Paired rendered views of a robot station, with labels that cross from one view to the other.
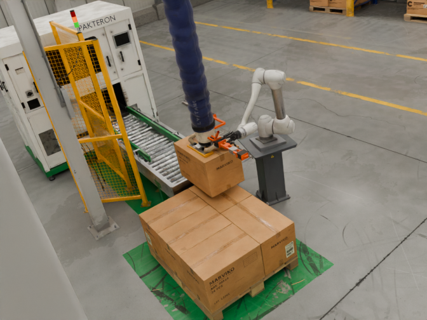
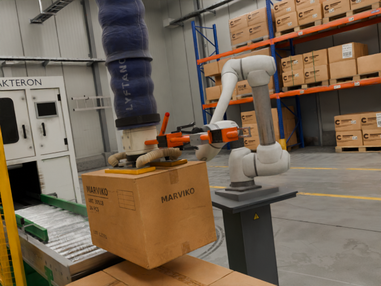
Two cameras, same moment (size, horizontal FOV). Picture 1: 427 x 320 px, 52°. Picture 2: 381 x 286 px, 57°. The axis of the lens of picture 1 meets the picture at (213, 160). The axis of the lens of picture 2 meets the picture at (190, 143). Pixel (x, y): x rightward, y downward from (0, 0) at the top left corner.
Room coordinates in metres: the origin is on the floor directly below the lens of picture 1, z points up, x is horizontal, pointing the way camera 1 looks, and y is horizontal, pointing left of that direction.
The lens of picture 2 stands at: (1.97, 0.11, 1.30)
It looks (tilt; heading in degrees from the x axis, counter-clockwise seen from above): 4 degrees down; 350
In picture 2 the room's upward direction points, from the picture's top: 7 degrees counter-clockwise
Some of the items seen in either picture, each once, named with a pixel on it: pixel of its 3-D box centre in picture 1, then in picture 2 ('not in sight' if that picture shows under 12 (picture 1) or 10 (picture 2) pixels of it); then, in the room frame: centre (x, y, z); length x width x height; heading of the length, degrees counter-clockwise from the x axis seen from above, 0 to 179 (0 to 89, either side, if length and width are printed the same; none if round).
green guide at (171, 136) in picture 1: (154, 123); (71, 204); (5.48, 0.69, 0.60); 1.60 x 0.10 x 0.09; 29
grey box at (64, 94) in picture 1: (65, 101); not in sight; (4.23, 1.34, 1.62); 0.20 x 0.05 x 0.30; 29
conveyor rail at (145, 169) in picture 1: (129, 156); (17, 241); (4.88, 1.04, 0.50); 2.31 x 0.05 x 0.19; 29
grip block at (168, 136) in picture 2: (220, 142); (169, 140); (3.54, -0.09, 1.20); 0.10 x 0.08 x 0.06; 118
